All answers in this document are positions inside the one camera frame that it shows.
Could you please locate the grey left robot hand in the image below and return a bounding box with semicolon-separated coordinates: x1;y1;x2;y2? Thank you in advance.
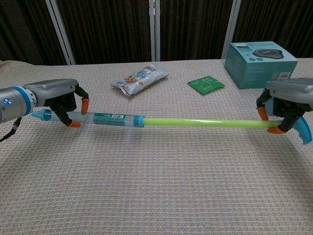
23;78;90;128

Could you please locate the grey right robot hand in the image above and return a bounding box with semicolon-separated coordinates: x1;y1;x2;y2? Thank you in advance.
256;77;313;135

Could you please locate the clear plastic tube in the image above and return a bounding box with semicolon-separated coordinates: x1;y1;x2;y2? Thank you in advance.
31;109;145;129

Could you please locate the light green plastic rod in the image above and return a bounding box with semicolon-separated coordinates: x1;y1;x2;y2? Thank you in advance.
142;116;313;145

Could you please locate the large teal speaker box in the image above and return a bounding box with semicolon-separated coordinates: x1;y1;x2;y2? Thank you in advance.
224;41;299;90

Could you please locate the dark brown pleated curtain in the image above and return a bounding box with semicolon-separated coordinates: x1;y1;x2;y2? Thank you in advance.
0;0;313;66

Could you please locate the green foil packet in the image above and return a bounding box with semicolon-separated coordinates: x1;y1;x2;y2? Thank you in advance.
187;75;225;95

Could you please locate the white blue snack bag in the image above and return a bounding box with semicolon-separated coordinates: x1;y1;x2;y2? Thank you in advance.
110;64;170;98

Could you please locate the beige woven tablecloth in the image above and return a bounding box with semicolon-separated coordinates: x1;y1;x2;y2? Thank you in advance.
0;58;313;235

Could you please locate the white metal frame post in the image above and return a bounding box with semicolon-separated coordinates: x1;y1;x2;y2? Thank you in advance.
45;0;76;66
148;0;161;62
221;0;243;60

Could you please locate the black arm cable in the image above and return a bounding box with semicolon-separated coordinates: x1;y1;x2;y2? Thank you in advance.
0;117;23;143

